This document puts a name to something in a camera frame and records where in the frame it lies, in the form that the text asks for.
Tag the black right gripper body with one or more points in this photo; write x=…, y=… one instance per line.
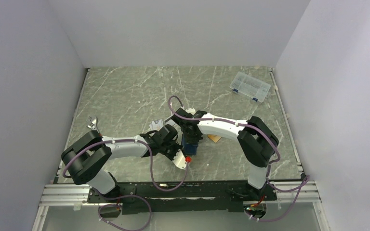
x=194, y=139

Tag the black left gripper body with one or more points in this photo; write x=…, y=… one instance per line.
x=170, y=149

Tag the blue leather card holder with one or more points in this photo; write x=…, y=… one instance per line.
x=189, y=145

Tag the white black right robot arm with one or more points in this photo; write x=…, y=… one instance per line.
x=255, y=138

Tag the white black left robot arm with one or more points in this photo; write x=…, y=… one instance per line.
x=84, y=159

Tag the clear plastic organizer box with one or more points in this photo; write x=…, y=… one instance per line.
x=250, y=87

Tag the red utility knife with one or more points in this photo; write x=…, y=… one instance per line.
x=92, y=123

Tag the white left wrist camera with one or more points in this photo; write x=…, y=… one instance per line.
x=180, y=160

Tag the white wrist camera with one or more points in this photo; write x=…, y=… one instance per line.
x=191, y=111
x=180, y=160

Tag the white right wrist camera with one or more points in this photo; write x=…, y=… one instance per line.
x=191, y=111

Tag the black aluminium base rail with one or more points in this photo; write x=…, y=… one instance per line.
x=228, y=195

